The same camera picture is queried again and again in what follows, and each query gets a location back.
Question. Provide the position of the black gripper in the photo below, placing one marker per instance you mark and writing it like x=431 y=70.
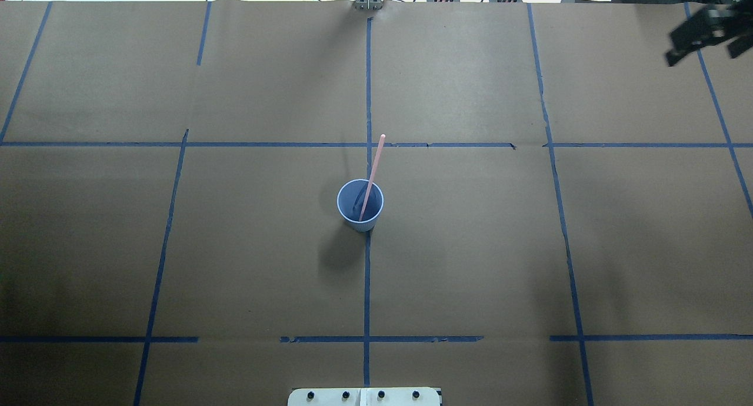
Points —
x=701 y=34

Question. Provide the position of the pink chopstick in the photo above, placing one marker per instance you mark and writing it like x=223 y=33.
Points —
x=371 y=179

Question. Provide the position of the blue ribbed paper cup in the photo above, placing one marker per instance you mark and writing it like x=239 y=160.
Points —
x=359 y=211

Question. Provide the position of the blue tape strip lengthwise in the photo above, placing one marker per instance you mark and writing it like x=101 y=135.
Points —
x=369 y=168

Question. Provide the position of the white plate with black knobs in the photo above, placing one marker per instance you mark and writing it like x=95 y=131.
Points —
x=366 y=396

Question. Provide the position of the blue tape strip crosswise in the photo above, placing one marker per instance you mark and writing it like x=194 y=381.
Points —
x=83 y=144

